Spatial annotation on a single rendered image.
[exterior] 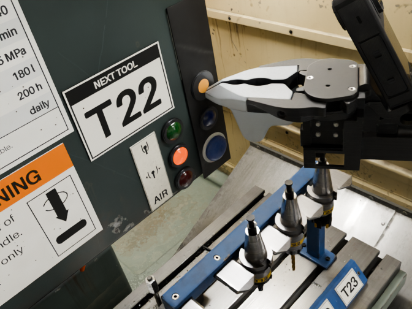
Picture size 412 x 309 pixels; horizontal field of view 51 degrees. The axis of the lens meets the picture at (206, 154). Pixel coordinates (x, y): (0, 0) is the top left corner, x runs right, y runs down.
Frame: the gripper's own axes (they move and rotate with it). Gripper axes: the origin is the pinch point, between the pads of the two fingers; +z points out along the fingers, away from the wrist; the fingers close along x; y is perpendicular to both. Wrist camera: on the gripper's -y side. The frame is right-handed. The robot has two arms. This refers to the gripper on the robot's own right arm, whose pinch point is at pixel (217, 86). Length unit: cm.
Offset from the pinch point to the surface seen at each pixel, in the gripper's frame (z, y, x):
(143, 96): 5.1, -2.5, -5.8
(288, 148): 7, 77, 85
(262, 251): 1.2, 42.8, 13.1
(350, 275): -15, 73, 32
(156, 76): 4.2, -3.5, -4.1
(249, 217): 2.9, 35.0, 14.0
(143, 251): 61, 109, 58
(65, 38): 7.7, -10.1, -9.9
